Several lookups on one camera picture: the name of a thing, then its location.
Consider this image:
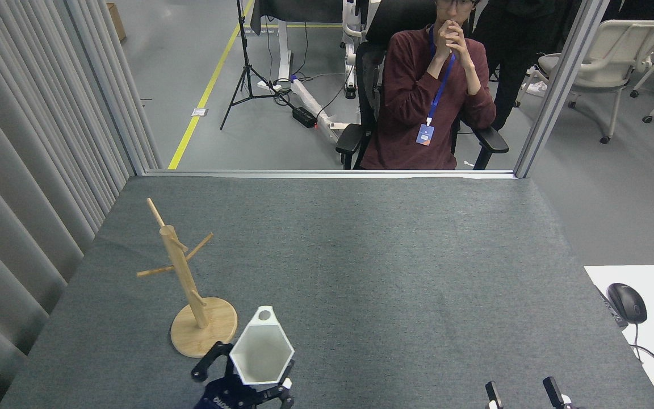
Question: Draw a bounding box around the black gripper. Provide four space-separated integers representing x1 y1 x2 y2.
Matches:
191 341 295 409

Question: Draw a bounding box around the white hexagonal cup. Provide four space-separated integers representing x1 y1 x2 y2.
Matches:
229 306 295 386

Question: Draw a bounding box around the wooden cup storage rack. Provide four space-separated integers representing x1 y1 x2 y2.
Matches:
137 198 238 358

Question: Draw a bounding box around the person's left hand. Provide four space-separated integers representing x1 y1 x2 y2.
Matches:
452 23 469 60

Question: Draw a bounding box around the person's right hand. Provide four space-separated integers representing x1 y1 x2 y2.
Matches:
435 20 455 57

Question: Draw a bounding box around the black labelled device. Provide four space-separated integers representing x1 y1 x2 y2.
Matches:
596 286 628 329

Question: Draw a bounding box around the black computer mouse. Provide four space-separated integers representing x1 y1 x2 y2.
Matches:
607 283 648 324

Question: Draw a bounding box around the black tripod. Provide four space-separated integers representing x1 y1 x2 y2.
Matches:
220 0 294 131

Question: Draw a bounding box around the black office chair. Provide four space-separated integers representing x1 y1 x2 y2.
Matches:
336 0 509 170

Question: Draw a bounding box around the grey curtain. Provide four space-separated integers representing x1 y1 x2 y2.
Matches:
0 0 163 409

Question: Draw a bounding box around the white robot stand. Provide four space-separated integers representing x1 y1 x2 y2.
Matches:
338 0 390 127

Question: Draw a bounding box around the standing person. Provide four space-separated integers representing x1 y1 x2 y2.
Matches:
471 0 580 132

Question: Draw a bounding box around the white chair with armrests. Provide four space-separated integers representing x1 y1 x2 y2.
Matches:
514 20 654 144

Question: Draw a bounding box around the cardboard box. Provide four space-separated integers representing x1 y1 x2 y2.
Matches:
106 3 127 41

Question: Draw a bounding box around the aluminium frame rail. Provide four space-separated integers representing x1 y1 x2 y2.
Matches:
144 169 518 180

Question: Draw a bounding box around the blue lanyard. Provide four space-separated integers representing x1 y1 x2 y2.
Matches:
416 26 456 147

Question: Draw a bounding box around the white desk frame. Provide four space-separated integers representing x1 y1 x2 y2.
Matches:
250 0 362 144

